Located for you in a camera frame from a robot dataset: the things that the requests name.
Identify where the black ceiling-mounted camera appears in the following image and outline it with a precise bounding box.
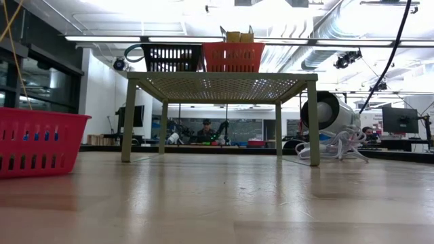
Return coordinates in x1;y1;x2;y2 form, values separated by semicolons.
333;48;363;70

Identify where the yellow extension cable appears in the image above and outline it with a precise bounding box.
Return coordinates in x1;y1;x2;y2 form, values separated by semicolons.
0;0;33;110

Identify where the yellow crayon box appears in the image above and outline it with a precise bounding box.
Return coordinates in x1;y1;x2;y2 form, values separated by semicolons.
226;30;242;44

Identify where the blue coil keychain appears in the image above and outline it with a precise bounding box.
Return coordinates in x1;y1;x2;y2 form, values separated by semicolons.
22;131;60;142

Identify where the red plastic basket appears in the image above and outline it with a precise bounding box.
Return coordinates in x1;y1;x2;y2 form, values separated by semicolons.
0;106;92;180

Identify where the orange plastic basket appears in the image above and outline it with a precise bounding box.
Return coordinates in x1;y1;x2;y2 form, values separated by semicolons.
201;41;267;73

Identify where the black hanging arm cable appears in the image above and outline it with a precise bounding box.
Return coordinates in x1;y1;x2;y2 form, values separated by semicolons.
358;0;413;115

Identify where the green perforated metal shelf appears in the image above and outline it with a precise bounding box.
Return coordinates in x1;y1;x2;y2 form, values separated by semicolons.
121;70;320;167

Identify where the black plastic basket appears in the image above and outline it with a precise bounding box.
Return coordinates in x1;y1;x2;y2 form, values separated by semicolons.
140;43;204;73

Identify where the person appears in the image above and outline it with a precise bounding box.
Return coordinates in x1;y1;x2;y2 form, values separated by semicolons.
361;125;381;143
195;118;218;144

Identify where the computer monitor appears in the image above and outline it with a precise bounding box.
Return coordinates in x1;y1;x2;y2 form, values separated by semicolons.
382;106;420;135

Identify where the white cable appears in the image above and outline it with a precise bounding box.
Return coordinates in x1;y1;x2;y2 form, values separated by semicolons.
294;127;370;163

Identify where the black round wall camera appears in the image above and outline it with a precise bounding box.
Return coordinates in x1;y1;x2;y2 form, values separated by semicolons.
113;56;127;72

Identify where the dark background monitor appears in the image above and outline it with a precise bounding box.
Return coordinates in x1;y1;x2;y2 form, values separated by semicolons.
115;104;146;129

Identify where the white desk lamp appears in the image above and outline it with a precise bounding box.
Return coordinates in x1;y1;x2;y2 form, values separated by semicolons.
300;90;362;136

